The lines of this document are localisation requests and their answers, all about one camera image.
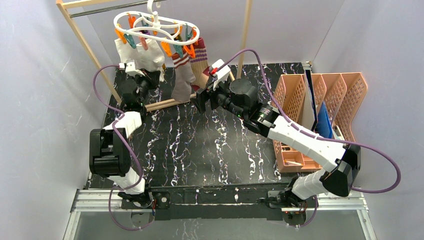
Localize white fluffy sock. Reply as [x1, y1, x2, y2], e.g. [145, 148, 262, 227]
[136, 39, 165, 83]
[114, 38, 141, 65]

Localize grey sock with red stripes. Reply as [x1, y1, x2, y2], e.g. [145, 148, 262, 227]
[171, 53, 196, 102]

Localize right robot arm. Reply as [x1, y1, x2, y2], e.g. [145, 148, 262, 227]
[190, 78, 361, 204]

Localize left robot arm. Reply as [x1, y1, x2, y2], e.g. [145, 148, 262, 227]
[89, 69, 161, 195]

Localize white plastic clip hanger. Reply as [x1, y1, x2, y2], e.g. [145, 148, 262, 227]
[113, 0, 200, 59]

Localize beige purple striped sock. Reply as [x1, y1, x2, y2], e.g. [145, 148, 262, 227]
[190, 37, 210, 92]

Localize metal hanging rod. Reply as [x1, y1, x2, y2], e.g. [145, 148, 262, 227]
[69, 0, 148, 19]

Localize white board in organizer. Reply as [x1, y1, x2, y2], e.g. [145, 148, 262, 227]
[301, 68, 318, 131]

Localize orange plastic desk organizer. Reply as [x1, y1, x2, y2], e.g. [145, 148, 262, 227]
[270, 72, 369, 174]

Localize blue folder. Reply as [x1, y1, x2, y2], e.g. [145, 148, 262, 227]
[315, 102, 333, 139]

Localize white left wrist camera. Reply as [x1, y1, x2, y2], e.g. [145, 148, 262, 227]
[118, 59, 145, 77]

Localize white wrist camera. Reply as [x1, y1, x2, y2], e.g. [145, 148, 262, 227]
[118, 59, 145, 77]
[209, 59, 231, 91]

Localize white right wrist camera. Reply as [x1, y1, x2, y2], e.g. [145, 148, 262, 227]
[209, 59, 231, 91]

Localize wooden clothes rack frame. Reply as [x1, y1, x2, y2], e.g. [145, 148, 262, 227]
[55, 0, 254, 113]

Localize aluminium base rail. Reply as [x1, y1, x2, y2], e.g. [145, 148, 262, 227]
[70, 187, 369, 213]

